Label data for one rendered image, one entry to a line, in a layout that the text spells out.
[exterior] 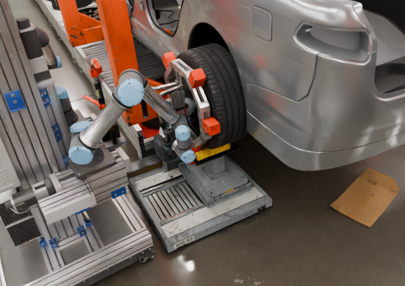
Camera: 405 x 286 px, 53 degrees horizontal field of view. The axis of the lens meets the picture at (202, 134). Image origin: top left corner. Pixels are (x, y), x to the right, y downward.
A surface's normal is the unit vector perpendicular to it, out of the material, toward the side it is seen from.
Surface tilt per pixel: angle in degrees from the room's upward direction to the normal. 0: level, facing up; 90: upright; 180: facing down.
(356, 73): 88
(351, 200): 1
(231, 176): 0
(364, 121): 96
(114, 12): 90
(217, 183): 0
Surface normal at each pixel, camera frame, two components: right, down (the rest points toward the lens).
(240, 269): -0.08, -0.82
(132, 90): 0.25, 0.45
